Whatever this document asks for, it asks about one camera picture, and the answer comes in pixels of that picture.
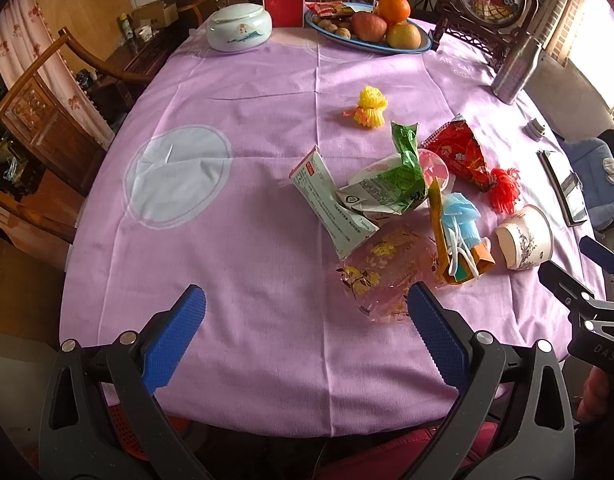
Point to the white ceramic lidded jar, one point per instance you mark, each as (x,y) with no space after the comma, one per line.
(239,27)

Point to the black smartphone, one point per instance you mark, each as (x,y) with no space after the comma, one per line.
(567,186)

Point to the wooden side desk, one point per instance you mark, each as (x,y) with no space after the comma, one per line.
(112,96)

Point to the steel thermos bottle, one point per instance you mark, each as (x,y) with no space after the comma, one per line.
(518,67)

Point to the green snack wrapper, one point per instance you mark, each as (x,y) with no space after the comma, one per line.
(392,186)

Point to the blue cushioned chair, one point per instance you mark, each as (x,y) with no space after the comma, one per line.
(593,161)

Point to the thermos lid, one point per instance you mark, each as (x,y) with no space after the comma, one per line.
(535,129)

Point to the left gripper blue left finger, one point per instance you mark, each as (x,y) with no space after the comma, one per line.
(168,336)

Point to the person's right hand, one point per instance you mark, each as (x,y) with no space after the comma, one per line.
(594,401)

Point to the blue face mask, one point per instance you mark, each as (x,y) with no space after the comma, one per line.
(458,216)

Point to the purple tablecloth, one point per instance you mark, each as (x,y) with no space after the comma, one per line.
(196,189)

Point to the blue fruit plate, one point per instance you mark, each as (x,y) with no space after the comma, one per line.
(332,19)

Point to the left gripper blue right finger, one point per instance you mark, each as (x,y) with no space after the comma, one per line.
(450,352)

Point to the orange paper carton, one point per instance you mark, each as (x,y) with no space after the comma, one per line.
(483,257)

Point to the floral clear plastic bag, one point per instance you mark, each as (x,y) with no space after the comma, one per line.
(379,273)

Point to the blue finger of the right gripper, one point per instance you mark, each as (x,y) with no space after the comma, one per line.
(598,253)

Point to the yellow yarn doll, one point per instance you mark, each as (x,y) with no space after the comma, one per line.
(370,108)

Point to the red apple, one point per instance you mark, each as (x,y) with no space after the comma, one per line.
(368,27)

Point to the clear jelly cup pink lid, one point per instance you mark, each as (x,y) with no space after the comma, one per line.
(432,166)

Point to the red snack bag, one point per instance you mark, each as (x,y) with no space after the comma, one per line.
(456,144)

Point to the white patterned paper cup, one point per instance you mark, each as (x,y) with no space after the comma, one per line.
(525,239)

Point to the orange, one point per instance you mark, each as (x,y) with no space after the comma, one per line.
(393,11)

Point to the wooden armchair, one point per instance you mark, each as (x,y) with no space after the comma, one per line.
(40,122)

